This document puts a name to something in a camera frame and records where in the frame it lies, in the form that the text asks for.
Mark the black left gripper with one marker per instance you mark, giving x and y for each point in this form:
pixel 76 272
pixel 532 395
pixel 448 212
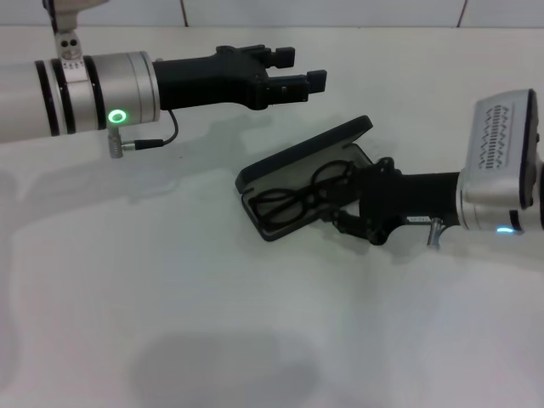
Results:
pixel 200 81

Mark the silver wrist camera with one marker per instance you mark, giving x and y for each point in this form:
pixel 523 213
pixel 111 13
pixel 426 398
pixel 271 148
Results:
pixel 68 42
pixel 497 140

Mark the black glasses case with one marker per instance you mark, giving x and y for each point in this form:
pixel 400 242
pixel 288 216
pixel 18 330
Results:
pixel 297 149

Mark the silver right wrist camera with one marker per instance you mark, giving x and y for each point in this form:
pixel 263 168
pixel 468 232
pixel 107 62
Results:
pixel 497 140

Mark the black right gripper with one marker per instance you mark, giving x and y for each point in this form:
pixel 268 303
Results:
pixel 408 197

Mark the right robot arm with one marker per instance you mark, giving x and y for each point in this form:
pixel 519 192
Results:
pixel 489 212

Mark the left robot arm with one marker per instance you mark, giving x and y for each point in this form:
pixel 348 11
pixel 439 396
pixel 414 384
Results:
pixel 21 102

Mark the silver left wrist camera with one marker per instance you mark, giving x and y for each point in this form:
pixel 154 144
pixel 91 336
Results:
pixel 68 42

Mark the black glasses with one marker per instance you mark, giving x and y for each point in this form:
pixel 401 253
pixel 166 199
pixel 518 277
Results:
pixel 315 200

